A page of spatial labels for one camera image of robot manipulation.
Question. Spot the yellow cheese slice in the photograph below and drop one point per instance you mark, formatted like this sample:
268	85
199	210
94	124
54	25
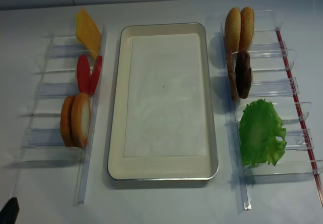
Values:
88	33

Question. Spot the red tomato slice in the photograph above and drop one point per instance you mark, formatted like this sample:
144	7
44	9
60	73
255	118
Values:
83	74
96	71

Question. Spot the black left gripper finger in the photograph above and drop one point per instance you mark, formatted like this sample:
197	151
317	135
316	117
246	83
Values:
9	212

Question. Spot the right dark meat patty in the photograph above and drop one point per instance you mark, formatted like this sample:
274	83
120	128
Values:
243	74

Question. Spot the clear acrylic rack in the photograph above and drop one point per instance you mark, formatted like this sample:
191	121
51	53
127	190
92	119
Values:
272	80
42	145

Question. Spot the right red tomato slice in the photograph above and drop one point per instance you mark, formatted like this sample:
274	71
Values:
96	71

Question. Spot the right bun top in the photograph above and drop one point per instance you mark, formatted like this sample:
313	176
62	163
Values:
247	28

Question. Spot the left red tomato slice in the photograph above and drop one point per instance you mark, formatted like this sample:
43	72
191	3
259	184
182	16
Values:
83	74

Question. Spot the left brown meat patty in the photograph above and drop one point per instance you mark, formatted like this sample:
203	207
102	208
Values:
232	79

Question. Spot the white paper tray liner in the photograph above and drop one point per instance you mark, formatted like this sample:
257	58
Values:
166	107

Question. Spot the cream metal baking tray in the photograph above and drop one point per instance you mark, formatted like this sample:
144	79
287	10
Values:
152	168

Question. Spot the green lettuce leaf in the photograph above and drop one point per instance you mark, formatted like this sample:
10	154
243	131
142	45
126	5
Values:
262	134

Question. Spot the clear acrylic left rack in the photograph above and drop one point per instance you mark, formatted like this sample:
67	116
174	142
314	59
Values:
42	145

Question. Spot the clear acrylic right rack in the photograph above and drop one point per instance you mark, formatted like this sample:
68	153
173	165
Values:
272	80

